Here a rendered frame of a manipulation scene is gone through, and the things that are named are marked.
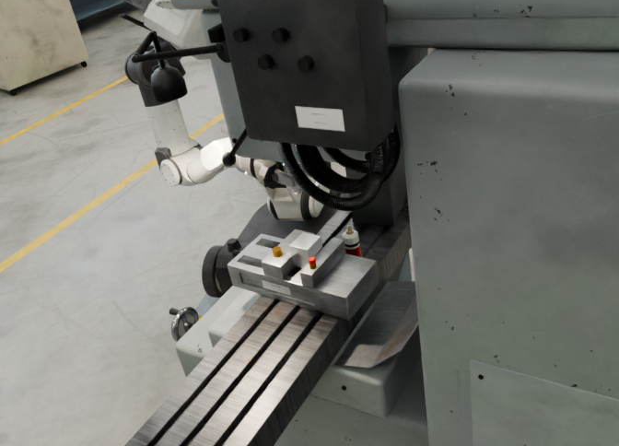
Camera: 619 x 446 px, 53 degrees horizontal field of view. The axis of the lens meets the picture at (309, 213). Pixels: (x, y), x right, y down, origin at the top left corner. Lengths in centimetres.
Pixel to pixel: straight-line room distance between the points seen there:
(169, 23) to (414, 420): 114
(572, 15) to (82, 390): 251
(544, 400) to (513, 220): 35
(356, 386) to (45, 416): 175
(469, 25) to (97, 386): 236
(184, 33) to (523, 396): 116
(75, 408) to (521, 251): 225
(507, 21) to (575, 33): 9
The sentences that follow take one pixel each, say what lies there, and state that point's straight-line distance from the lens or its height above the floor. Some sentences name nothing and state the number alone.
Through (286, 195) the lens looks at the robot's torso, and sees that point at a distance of 231.
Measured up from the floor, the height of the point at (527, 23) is 160.
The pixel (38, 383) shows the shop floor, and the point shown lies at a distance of 312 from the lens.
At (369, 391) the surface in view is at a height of 80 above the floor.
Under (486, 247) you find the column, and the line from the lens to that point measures 99.
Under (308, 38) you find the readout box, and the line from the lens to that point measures 78.
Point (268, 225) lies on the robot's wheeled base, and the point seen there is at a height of 57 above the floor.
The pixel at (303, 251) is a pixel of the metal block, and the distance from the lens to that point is 146.
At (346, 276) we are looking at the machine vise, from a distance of 147.
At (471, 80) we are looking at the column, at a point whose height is 156.
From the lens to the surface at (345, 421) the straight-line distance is 161.
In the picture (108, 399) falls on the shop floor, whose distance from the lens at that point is 286.
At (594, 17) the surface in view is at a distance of 94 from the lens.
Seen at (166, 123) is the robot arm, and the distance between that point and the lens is 175.
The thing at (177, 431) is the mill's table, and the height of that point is 92.
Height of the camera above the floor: 187
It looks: 31 degrees down
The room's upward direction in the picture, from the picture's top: 10 degrees counter-clockwise
